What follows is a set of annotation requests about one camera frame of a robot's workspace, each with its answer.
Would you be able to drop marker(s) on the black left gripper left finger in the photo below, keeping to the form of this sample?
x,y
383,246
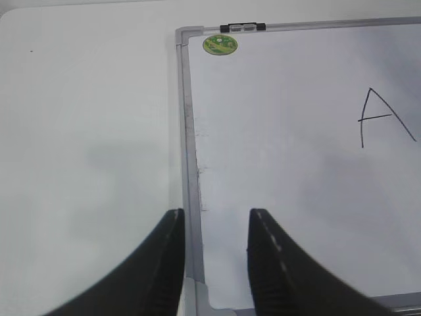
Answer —
x,y
148,282

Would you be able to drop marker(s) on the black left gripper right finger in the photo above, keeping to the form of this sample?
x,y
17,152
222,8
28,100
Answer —
x,y
285,280

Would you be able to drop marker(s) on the round green sticker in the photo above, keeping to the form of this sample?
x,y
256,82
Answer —
x,y
220,45

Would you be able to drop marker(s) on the white board with grey frame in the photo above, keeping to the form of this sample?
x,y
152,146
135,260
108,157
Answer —
x,y
319,123

